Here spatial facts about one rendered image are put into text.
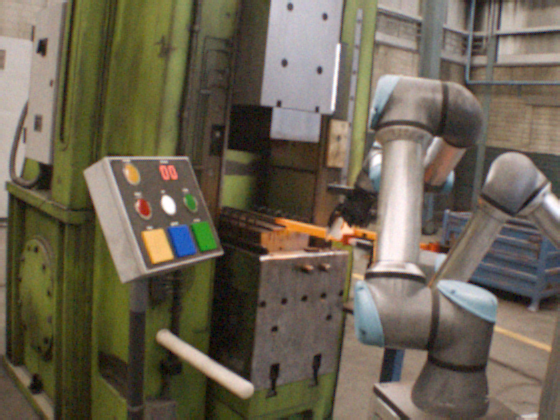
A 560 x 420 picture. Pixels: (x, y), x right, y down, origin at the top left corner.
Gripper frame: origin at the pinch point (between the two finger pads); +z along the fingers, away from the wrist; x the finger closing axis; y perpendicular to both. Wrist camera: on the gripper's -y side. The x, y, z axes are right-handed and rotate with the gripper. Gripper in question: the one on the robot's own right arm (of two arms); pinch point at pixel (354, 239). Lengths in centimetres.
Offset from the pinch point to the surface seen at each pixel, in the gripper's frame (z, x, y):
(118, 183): 8, -71, -14
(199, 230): 11.4, -45.5, -2.0
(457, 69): 515, 809, -184
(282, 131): 27.3, -7.8, -28.8
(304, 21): 27, -3, -65
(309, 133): 27.3, 3.5, -29.0
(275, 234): 27.5, -6.6, 3.4
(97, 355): 80, -43, 58
